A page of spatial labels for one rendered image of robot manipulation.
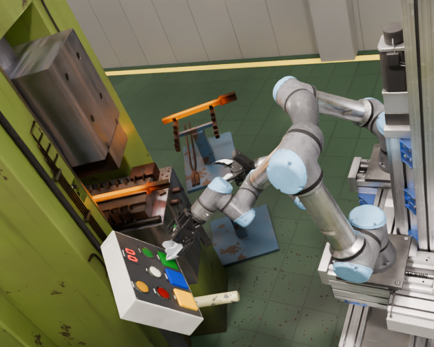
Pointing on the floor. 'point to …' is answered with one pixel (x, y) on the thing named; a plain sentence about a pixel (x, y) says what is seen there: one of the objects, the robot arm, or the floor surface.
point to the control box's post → (175, 339)
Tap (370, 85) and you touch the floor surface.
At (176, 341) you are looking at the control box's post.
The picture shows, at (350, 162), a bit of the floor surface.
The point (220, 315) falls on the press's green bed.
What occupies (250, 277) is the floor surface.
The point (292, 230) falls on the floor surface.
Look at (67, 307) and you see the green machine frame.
